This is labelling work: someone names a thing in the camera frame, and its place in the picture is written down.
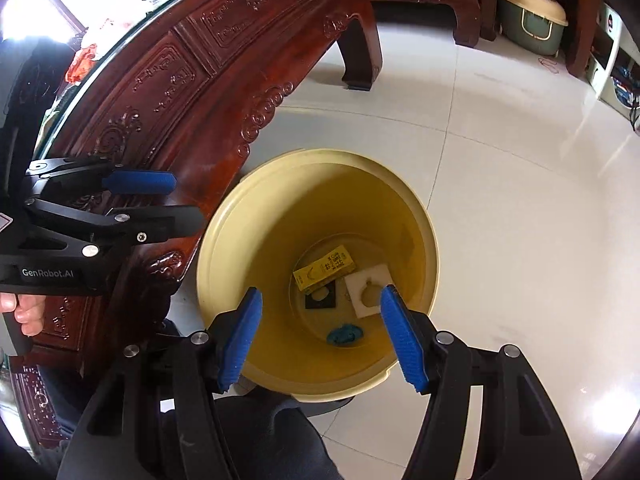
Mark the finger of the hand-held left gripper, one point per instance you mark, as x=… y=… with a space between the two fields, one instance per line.
x=140 y=182
x=165 y=222

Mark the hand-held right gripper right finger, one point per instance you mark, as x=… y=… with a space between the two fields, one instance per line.
x=402 y=345

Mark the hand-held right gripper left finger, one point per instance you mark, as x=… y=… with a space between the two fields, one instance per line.
x=242 y=340

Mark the yellow plastic bucket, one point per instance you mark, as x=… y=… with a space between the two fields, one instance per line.
x=260 y=220

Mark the person's left hand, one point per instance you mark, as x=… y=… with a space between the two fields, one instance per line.
x=27 y=312

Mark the blue crumpled wrapper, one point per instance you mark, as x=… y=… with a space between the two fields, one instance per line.
x=345 y=335

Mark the white foam piece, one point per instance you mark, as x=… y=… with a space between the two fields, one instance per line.
x=357 y=285

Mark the black foam piece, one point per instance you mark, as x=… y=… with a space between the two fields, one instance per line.
x=314 y=302

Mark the carved wooden glass-top table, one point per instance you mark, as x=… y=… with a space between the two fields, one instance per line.
x=175 y=85

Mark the yellow cardboard box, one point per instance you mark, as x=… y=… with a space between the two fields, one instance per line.
x=325 y=267

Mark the red rubber band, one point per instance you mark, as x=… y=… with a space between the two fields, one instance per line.
x=548 y=64

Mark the dark wooden side table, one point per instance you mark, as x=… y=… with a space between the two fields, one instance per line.
x=582 y=25

